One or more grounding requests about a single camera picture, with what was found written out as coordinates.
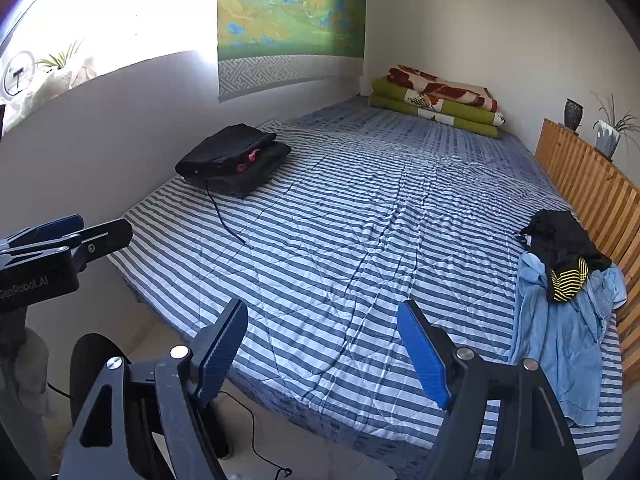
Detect black garment yellow stripes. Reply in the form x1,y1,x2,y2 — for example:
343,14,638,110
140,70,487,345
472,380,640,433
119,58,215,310
520,210,613,303

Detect dark navy pants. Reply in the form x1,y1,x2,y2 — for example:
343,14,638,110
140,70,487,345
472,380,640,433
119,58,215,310
175,124,278,181

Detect green landscape wall hanging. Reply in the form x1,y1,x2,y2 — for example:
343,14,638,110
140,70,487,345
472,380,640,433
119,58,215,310
216,0,368,103

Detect potted plant white pot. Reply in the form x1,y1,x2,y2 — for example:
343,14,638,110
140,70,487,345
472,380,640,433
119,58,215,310
589,91,640,161

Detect folded dark grey garments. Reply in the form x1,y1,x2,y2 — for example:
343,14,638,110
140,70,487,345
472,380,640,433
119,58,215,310
200,142,293,200

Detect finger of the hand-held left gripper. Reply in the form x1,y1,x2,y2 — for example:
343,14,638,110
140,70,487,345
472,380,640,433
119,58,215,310
0,214,85,255
64,218,134,272

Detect thin black floor cable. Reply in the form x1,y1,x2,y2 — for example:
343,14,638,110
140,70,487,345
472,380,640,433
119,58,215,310
220,390,293,477

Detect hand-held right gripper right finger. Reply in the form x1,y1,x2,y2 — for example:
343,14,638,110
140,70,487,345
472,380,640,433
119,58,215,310
397,300,583,480

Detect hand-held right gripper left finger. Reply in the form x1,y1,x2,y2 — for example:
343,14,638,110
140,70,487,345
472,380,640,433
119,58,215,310
57,299,249,480

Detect dark vase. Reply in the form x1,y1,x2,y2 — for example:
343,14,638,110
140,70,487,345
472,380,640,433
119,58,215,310
564,98,584,133

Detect blue white striped bed cover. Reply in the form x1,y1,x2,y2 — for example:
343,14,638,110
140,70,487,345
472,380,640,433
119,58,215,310
107,95,626,466

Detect green windowsill plant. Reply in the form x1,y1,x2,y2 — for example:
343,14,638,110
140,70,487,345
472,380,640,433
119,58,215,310
35,40,86,71

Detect round wire frame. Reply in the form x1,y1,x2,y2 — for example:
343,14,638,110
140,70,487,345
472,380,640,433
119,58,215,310
2,51,37,97

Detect light blue shirt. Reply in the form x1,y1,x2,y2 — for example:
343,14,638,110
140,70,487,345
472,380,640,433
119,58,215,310
509,252,628,428

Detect folded green floral blanket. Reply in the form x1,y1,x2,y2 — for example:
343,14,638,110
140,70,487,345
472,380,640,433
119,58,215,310
369,65,506,139

